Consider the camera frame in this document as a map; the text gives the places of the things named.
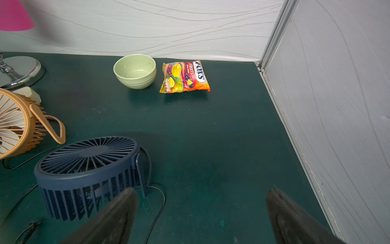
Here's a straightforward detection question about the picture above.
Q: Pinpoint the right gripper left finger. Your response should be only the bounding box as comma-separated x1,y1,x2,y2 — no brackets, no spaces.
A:
61,188,139,244

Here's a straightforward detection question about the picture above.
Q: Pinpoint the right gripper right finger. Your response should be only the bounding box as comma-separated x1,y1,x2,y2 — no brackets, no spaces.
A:
266,188,344,244

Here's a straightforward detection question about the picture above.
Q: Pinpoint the navy blue desk fan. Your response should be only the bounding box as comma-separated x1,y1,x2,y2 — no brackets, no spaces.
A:
34,136,153,221

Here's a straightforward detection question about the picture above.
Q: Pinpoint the orange desk fan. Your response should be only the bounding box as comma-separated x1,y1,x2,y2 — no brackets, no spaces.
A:
1,89,66,159

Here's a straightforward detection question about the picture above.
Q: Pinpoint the green ceramic bowl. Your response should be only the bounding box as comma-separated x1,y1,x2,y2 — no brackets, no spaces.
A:
113,54,157,90

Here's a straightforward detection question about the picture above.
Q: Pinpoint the colourful candy bag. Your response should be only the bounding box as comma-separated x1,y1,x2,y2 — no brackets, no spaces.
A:
159,60,211,94

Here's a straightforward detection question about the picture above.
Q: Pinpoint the chrome cup holder stand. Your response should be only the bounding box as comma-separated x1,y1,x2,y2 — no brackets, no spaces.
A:
1,51,46,91

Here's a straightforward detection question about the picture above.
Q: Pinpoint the pink plastic goblet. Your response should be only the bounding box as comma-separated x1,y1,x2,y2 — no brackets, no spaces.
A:
1,0,35,32

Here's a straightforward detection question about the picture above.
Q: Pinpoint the black blue fan cable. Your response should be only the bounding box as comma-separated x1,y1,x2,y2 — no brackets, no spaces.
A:
0,182,166,244

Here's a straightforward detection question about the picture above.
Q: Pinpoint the black orange fan cable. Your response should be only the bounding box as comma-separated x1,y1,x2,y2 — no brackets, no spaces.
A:
1,149,49,171

